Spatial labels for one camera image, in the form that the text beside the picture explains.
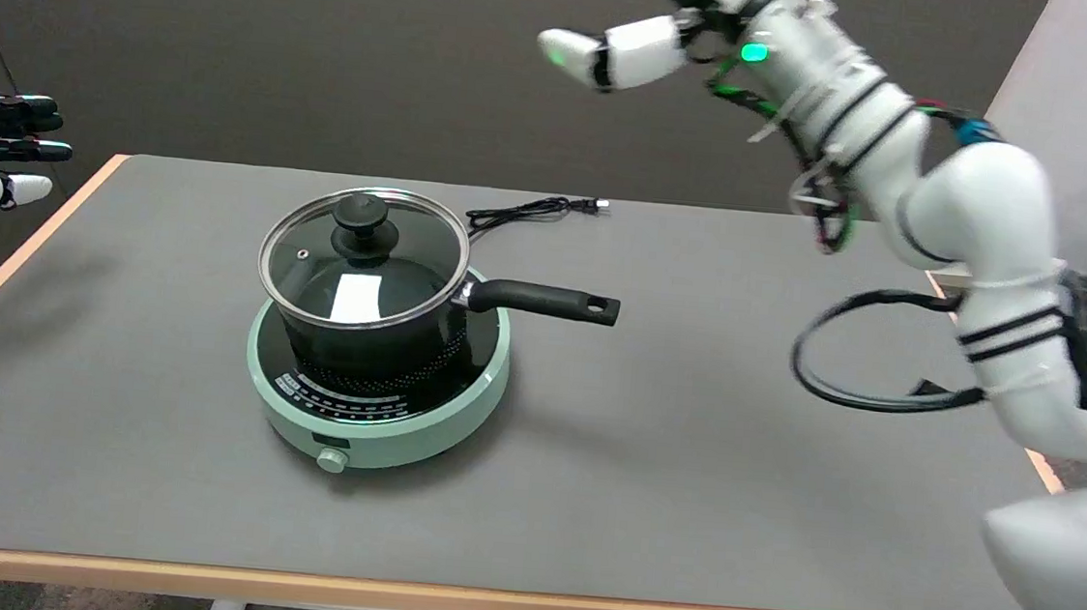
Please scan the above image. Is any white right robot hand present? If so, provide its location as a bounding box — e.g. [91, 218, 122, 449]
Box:
[534, 0, 794, 106]

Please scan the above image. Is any glass pot lid black knob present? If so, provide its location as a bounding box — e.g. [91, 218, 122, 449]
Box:
[253, 179, 477, 339]

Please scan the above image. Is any green round induction cooker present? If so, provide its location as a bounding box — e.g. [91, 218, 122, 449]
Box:
[237, 249, 518, 488]

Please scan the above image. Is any black power cord with plug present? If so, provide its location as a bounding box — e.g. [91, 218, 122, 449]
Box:
[464, 188, 611, 246]

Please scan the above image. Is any black saucepan with handle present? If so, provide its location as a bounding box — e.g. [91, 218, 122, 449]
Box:
[259, 243, 624, 399]

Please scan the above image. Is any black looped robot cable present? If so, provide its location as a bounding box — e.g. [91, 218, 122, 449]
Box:
[787, 281, 996, 421]

